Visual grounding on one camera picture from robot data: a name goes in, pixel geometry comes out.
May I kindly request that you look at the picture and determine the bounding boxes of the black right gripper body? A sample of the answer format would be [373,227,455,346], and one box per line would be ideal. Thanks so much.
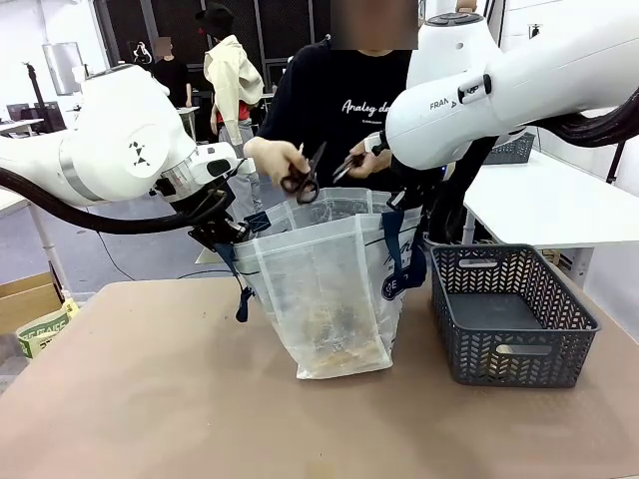
[390,160,435,211]

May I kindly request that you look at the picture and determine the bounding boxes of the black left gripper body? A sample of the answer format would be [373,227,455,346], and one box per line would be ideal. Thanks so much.
[187,212,237,253]

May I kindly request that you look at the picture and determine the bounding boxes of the black-handled scissors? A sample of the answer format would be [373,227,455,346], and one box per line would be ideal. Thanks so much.
[279,140,328,206]
[331,151,371,185]

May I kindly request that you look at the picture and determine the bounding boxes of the translucent shopping bag navy handles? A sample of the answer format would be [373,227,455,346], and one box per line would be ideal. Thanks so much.
[231,186,430,382]

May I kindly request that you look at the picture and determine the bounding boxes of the person's left hand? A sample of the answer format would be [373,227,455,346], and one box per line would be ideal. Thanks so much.
[346,140,396,181]

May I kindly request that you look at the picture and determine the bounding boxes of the person's right hand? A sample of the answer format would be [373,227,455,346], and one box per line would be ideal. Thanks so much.
[243,137,312,184]

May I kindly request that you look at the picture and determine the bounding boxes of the person in black T-shirt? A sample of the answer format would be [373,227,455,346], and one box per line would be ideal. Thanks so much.
[254,0,419,202]

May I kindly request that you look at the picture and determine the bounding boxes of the white side table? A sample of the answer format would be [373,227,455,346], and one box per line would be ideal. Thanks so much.
[460,148,639,291]

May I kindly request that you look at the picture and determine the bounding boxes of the mannequin with beige jacket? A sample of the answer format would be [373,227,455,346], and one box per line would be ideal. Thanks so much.
[194,1,266,214]

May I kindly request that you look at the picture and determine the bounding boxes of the background person in black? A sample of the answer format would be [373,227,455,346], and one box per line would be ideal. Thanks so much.
[151,36,193,109]

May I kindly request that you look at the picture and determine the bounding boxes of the green printed cardboard box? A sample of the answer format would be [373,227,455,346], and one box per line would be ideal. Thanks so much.
[16,297,82,360]

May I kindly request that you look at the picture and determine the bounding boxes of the brown cardboard box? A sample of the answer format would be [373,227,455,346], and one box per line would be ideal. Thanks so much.
[0,270,67,336]

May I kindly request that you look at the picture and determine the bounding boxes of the black monitor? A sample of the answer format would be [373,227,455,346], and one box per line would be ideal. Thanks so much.
[32,101,68,134]

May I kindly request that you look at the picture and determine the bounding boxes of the grey standing panel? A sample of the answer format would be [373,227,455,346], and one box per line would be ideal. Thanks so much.
[41,41,84,97]

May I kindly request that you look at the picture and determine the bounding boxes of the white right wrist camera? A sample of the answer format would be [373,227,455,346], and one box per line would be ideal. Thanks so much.
[362,130,391,157]

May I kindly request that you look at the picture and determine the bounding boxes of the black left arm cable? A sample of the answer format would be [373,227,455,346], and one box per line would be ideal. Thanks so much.
[0,167,232,237]

